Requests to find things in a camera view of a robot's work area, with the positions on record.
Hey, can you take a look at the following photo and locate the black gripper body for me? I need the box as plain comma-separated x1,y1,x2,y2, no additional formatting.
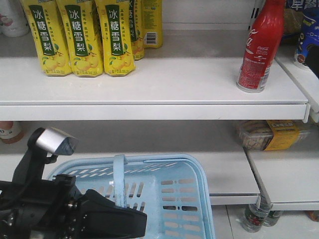
0,174,81,239

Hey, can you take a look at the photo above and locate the red coca cola bottle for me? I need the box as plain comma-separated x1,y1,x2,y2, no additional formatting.
236,0,285,93

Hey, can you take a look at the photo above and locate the clear water bottle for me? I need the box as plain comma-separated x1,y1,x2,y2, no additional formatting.
264,211,283,227
241,203,272,233

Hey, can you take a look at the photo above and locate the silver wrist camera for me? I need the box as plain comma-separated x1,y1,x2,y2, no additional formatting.
27,127,79,155

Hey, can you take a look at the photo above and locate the cookie box yellow label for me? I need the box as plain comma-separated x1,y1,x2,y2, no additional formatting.
236,120,314,151

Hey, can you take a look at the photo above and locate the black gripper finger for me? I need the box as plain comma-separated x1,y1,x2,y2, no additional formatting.
79,212,147,239
79,189,147,223

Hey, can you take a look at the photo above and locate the white peach drink bottle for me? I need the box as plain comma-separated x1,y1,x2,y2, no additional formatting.
0,0,29,37

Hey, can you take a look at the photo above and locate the white metal shelf unit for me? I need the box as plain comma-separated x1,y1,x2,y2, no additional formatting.
0,0,319,239

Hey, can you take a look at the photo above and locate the light blue plastic basket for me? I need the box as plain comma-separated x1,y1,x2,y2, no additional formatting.
48,154,215,239

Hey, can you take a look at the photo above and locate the orange C100 drink bottle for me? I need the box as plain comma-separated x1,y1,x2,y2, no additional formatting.
0,121,24,144

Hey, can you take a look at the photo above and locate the blue cookie cup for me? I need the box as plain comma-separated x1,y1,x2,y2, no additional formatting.
294,7,319,71

